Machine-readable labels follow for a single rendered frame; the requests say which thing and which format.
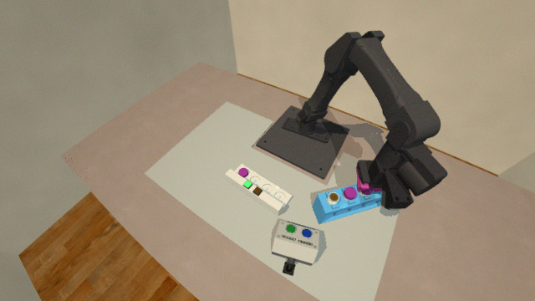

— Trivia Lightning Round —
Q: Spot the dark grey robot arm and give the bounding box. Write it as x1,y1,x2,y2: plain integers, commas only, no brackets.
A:
283,31,447,211

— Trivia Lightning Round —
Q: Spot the cream long bar with two dark lamps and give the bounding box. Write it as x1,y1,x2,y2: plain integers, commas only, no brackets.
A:
225,164,292,216

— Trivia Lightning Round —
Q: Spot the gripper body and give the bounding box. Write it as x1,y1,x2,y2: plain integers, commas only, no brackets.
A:
357,153,398,188

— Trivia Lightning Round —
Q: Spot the blue rectangular tube holder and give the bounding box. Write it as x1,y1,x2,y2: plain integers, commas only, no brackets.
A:
312,184,382,224

